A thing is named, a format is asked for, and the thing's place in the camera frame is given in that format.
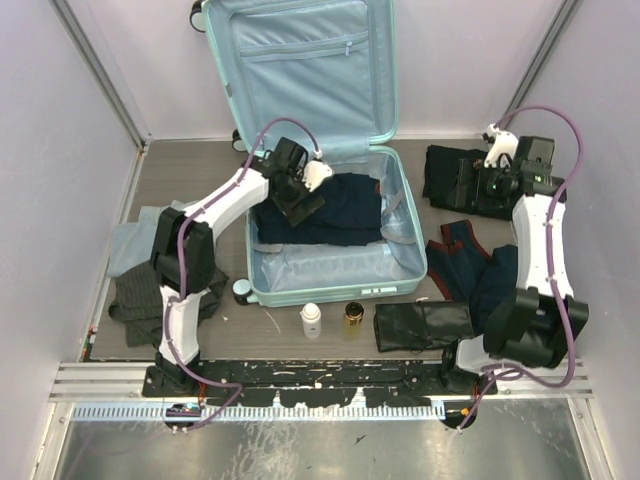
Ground black toiletry pouch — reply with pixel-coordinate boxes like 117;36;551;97
373;301;475;353

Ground light blue jeans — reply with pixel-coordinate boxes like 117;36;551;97
106;206;168;278

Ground navy blue sweater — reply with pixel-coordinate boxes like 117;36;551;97
252;173;382;246

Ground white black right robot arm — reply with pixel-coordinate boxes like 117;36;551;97
438;158;589;394

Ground aluminium front rail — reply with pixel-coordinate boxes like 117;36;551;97
49;362;594;402

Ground navy garment with red trim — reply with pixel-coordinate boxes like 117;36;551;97
426;220;518;335

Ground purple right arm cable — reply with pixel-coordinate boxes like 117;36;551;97
457;104;585;432

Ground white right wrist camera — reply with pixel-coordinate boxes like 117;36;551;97
482;124;519;169

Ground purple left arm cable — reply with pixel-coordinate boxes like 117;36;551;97
162;117;322;434

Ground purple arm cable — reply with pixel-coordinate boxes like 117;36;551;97
457;104;585;432
162;117;322;434

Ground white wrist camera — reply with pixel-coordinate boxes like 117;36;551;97
302;160;334;193
482;124;519;169

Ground white plastic bottle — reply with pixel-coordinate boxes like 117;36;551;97
300;303;321;339

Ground slotted cable duct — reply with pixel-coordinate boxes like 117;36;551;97
70;400;445;422

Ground mint green open suitcase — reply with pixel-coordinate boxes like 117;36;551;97
200;1;427;307

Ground black garment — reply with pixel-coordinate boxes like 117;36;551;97
422;145;514;221

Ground grey striped garment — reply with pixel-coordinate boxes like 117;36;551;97
108;261;229;349

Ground amber bottle with gold cap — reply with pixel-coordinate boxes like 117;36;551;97
343;301;364;341

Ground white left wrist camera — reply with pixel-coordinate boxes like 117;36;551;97
302;160;334;193

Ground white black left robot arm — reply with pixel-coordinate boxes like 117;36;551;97
150;138;334;396

